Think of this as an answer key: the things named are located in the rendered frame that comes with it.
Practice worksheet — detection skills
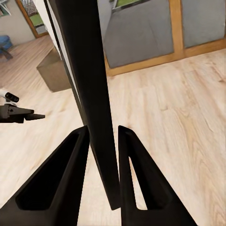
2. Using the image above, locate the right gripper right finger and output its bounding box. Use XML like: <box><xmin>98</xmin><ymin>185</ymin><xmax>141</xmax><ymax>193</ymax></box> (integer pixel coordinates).
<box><xmin>118</xmin><ymin>125</ymin><xmax>197</xmax><ymax>226</ymax></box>

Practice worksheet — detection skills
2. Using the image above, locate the poster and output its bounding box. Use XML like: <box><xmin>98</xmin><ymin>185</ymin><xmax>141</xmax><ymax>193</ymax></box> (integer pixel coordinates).
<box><xmin>43</xmin><ymin>0</ymin><xmax>121</xmax><ymax>210</ymax></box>

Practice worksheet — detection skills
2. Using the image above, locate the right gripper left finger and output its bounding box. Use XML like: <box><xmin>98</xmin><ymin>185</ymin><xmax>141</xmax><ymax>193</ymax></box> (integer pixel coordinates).
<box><xmin>0</xmin><ymin>125</ymin><xmax>90</xmax><ymax>226</ymax></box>

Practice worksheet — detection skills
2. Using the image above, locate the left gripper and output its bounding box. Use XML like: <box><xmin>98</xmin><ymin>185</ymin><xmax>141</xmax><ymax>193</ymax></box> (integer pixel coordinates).
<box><xmin>0</xmin><ymin>104</ymin><xmax>45</xmax><ymax>123</ymax></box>

